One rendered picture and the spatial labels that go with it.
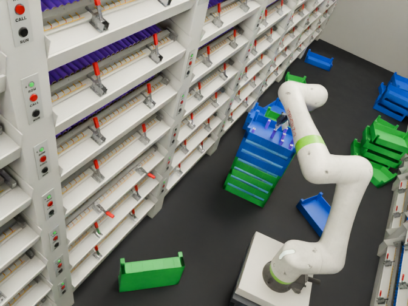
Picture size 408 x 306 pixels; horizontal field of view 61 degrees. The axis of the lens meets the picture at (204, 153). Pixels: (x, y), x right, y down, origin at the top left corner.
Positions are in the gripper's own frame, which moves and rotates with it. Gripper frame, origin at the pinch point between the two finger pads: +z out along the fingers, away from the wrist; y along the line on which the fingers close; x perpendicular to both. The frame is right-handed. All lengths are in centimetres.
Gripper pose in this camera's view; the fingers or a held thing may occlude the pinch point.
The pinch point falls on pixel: (281, 125)
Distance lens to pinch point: 197.9
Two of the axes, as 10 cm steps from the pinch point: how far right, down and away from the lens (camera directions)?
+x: -0.2, -9.4, 3.3
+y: 9.7, 0.7, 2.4
